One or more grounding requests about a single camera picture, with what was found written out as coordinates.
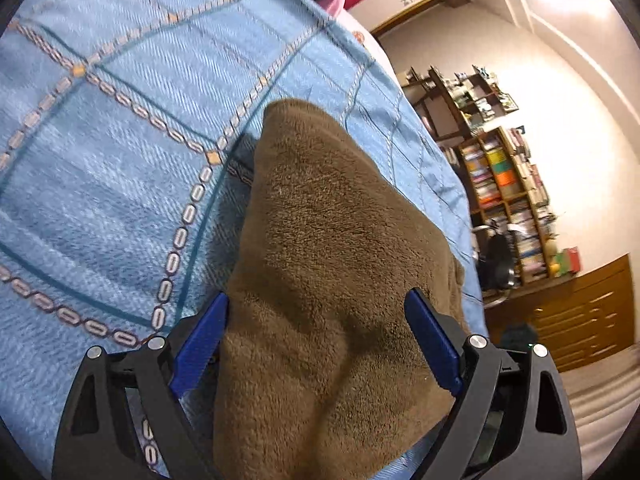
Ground pale bed sheet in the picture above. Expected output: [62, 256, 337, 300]
[334, 9, 402, 88]

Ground black chair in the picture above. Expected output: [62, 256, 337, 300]
[472, 224, 517, 307]

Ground brown fleece towel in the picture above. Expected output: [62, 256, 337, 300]
[212, 99, 467, 480]

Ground bookshelf with books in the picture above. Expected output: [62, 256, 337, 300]
[401, 64, 562, 287]

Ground wooden drawer cabinet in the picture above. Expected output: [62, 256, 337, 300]
[482, 254, 639, 374]

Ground red and green boxes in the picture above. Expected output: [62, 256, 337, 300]
[547, 247, 584, 279]

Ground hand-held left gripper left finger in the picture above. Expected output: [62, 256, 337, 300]
[51, 292, 231, 480]

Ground blue patterned blanket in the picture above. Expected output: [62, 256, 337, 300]
[0, 0, 489, 480]

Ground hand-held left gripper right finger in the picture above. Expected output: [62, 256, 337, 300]
[404, 287, 584, 480]

